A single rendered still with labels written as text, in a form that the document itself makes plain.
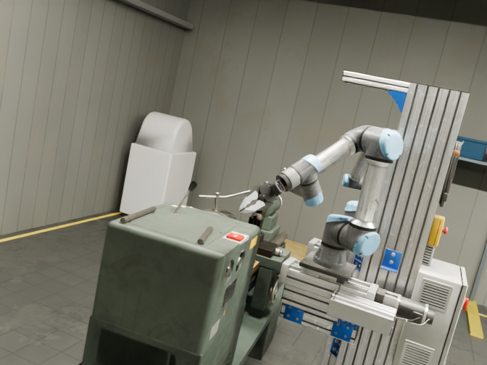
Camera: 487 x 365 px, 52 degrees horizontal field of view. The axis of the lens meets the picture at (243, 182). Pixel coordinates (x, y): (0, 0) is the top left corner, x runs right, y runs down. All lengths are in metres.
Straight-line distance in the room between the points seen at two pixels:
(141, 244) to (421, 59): 5.11
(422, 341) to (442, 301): 0.21
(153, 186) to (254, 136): 1.57
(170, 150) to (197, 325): 4.40
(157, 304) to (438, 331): 1.24
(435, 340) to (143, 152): 4.58
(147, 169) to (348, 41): 2.96
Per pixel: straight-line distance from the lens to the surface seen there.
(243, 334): 2.92
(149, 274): 1.94
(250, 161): 6.90
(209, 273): 1.84
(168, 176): 6.16
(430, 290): 2.41
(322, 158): 2.09
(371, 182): 2.13
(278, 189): 1.72
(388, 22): 6.63
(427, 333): 2.47
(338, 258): 2.29
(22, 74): 5.18
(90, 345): 2.16
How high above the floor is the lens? 1.82
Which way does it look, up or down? 10 degrees down
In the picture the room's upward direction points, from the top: 12 degrees clockwise
